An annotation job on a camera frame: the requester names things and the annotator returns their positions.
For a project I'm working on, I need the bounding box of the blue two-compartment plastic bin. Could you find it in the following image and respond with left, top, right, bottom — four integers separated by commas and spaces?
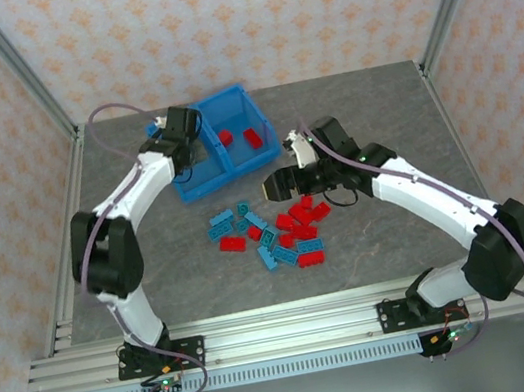
138, 76, 290, 209

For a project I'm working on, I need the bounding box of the small circuit board with LED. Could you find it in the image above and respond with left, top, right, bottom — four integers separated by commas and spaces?
430, 323, 476, 348
146, 375, 186, 392

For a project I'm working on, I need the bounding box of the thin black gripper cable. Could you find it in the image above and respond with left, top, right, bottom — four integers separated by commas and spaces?
324, 186, 361, 214

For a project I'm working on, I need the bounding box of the aluminium table side rail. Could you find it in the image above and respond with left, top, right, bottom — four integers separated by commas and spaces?
415, 47, 524, 285
7, 125, 124, 357

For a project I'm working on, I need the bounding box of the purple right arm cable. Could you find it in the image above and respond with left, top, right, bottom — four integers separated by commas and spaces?
296, 80, 524, 379

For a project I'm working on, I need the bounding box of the wide aluminium mounting rail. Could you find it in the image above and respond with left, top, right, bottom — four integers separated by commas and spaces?
17, 261, 524, 392

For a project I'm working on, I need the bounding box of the grey slotted cable duct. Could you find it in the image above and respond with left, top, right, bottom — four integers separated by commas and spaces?
92, 334, 423, 392

